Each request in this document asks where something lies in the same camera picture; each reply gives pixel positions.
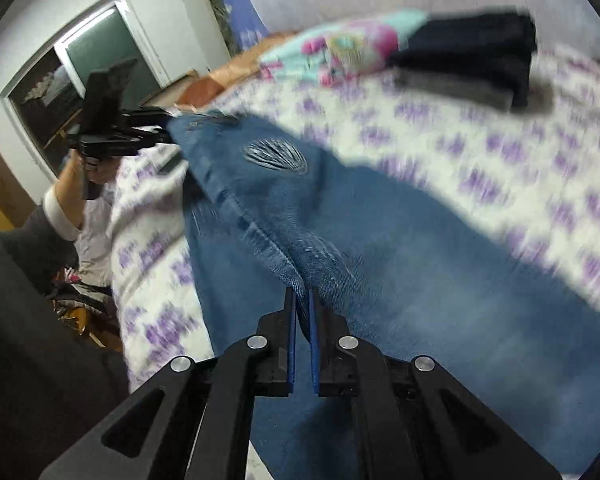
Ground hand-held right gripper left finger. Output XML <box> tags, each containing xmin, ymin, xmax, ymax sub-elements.
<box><xmin>40</xmin><ymin>287</ymin><xmax>297</xmax><ymax>480</ymax></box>

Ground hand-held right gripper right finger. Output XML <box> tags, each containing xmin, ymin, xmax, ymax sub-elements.
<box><xmin>307</xmin><ymin>287</ymin><xmax>564</xmax><ymax>480</ymax></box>

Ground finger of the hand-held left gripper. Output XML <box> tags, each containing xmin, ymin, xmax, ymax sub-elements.
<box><xmin>130</xmin><ymin>128</ymin><xmax>175</xmax><ymax>155</ymax></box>
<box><xmin>125</xmin><ymin>107</ymin><xmax>174</xmax><ymax>130</ymax></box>

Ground blue denim pants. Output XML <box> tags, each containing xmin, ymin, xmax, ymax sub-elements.
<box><xmin>167</xmin><ymin>112</ymin><xmax>600</xmax><ymax>480</ymax></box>

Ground person's left hand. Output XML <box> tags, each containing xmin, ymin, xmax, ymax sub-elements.
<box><xmin>59</xmin><ymin>150</ymin><xmax>118</xmax><ymax>198</ymax></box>

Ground white framed window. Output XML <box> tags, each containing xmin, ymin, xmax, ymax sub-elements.
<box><xmin>0</xmin><ymin>0</ymin><xmax>172</xmax><ymax>182</ymax></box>

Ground orange blanket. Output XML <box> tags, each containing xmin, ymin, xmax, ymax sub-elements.
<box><xmin>176</xmin><ymin>34</ymin><xmax>302</xmax><ymax>110</ymax></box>

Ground purple patterned curtain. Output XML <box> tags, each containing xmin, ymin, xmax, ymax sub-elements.
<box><xmin>211</xmin><ymin>0</ymin><xmax>272</xmax><ymax>54</ymax></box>

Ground pile of colourful clutter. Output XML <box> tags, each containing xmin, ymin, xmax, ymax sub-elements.
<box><xmin>50</xmin><ymin>266</ymin><xmax>123</xmax><ymax>353</ymax></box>

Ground colourful tie-dye garment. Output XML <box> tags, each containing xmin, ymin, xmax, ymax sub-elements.
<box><xmin>257</xmin><ymin>9</ymin><xmax>430</xmax><ymax>87</ymax></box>

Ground person's dark clothing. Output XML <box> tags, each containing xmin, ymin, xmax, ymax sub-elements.
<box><xmin>0</xmin><ymin>230</ymin><xmax>131</xmax><ymax>480</ymax></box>

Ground white purple floral bed cover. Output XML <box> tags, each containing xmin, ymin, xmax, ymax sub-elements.
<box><xmin>74</xmin><ymin>40</ymin><xmax>600</xmax><ymax>480</ymax></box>

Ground dark folded clothes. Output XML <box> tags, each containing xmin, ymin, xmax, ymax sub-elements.
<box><xmin>387</xmin><ymin>7</ymin><xmax>539</xmax><ymax>111</ymax></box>

